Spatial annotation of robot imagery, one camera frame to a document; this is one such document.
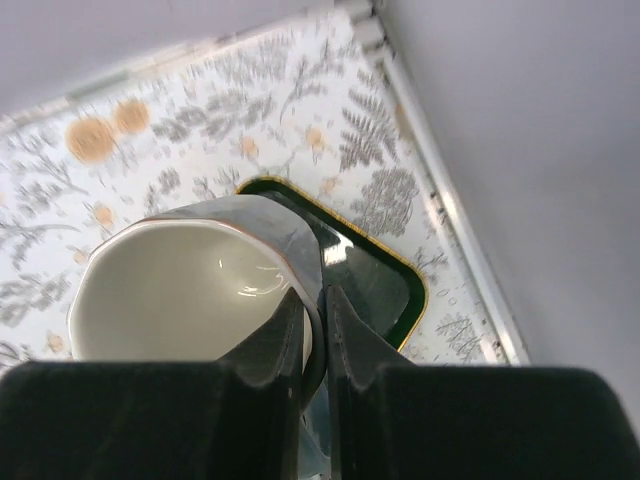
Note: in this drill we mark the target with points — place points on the green mug back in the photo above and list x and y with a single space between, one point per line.
191 284

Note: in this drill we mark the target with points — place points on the floral table mat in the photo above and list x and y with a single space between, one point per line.
301 101

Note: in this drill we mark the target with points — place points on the aluminium frame rail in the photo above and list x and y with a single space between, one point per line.
369 24

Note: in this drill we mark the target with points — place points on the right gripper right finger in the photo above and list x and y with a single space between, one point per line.
392 419

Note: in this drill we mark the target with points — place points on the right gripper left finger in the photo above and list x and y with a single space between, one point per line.
234 418

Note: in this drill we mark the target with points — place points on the black tray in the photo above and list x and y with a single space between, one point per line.
386 291

